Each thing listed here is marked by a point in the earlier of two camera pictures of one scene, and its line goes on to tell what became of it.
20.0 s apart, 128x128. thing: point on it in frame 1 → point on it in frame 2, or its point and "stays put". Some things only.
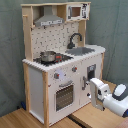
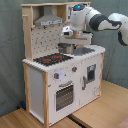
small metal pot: (47, 56) → (66, 48)
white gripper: (98, 91) → (75, 29)
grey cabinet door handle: (84, 83) stays put
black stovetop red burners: (59, 58) stays put
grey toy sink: (78, 51) stays put
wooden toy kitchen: (59, 64) stays put
